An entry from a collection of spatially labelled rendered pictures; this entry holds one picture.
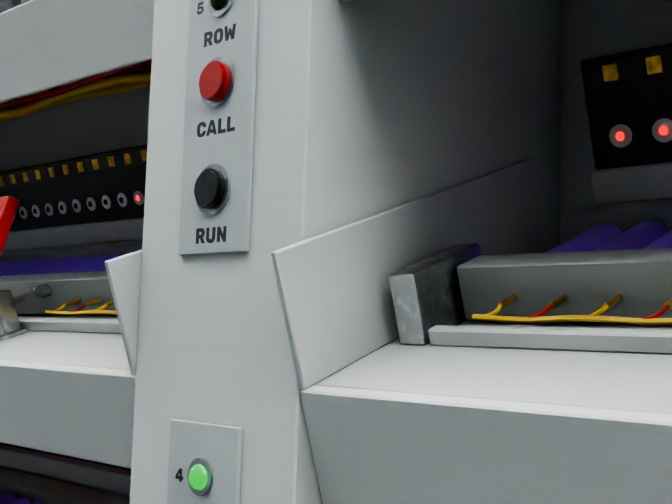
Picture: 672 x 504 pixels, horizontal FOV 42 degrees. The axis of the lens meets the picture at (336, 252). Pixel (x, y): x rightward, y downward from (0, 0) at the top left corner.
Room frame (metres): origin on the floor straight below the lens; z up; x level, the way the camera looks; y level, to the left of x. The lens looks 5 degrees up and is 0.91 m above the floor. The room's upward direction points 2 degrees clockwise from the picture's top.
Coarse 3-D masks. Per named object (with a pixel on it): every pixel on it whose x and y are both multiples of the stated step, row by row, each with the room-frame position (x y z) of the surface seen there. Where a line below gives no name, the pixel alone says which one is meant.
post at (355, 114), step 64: (320, 0) 0.32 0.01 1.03; (384, 0) 0.34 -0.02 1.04; (448, 0) 0.38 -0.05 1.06; (512, 0) 0.42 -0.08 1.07; (256, 64) 0.33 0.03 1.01; (320, 64) 0.32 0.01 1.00; (384, 64) 0.35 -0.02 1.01; (448, 64) 0.38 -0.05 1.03; (512, 64) 0.42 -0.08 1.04; (256, 128) 0.33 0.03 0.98; (320, 128) 0.32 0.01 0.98; (384, 128) 0.35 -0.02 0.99; (448, 128) 0.38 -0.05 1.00; (512, 128) 0.42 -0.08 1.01; (256, 192) 0.33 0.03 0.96; (320, 192) 0.32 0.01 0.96; (384, 192) 0.35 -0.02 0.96; (192, 256) 0.35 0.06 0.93; (256, 256) 0.33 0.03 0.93; (192, 320) 0.35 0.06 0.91; (256, 320) 0.33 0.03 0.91; (192, 384) 0.35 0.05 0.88; (256, 384) 0.33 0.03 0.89; (256, 448) 0.32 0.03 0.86
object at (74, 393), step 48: (48, 240) 0.74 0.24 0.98; (96, 240) 0.69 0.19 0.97; (48, 336) 0.49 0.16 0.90; (96, 336) 0.47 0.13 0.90; (0, 384) 0.45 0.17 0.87; (48, 384) 0.42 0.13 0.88; (96, 384) 0.39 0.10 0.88; (0, 432) 0.47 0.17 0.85; (48, 432) 0.44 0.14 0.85; (96, 432) 0.41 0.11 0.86
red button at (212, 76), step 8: (208, 64) 0.34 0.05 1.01; (216, 64) 0.34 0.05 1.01; (224, 64) 0.34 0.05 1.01; (208, 72) 0.34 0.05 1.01; (216, 72) 0.34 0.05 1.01; (224, 72) 0.33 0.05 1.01; (200, 80) 0.34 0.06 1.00; (208, 80) 0.34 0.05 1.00; (216, 80) 0.34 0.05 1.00; (224, 80) 0.33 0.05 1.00; (200, 88) 0.34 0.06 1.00; (208, 88) 0.34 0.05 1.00; (216, 88) 0.34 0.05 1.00; (224, 88) 0.33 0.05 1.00; (208, 96) 0.34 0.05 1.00; (216, 96) 0.34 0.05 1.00
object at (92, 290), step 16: (80, 272) 0.54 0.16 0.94; (96, 272) 0.53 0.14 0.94; (0, 288) 0.58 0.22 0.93; (16, 288) 0.56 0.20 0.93; (64, 288) 0.53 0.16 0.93; (80, 288) 0.52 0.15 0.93; (96, 288) 0.51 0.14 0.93; (32, 304) 0.56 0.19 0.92; (48, 304) 0.55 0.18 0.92; (64, 304) 0.51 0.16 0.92; (80, 304) 0.52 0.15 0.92; (96, 304) 0.51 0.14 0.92; (112, 304) 0.49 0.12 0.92
